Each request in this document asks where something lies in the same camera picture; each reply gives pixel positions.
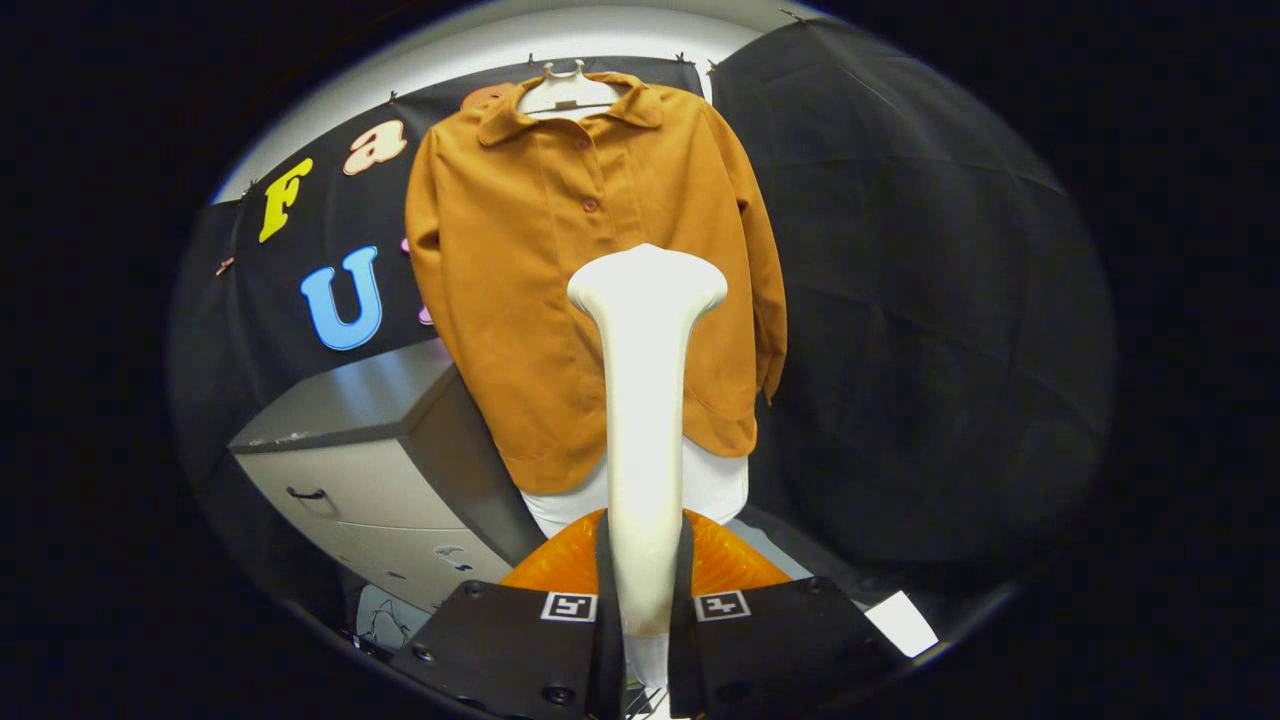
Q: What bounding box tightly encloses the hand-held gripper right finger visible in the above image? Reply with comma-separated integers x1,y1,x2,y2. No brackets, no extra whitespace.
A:
668,510,906,720

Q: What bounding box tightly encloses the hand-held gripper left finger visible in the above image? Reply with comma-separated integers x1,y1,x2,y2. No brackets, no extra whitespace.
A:
390,510,627,720

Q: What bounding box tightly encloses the white garment steamer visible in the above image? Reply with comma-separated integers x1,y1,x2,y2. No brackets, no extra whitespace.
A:
566,243,729,720

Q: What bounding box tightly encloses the orange button-up shirt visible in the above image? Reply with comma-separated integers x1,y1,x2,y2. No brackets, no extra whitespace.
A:
405,72,789,496

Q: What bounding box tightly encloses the white clothes hanger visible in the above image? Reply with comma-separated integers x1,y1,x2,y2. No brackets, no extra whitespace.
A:
515,60,621,121

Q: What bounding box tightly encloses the grey drawer cabinet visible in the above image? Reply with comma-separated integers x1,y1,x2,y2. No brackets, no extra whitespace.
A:
228,338,546,613

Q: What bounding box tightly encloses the cable bundle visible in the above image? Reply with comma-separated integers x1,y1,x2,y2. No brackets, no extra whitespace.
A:
355,585,433,653

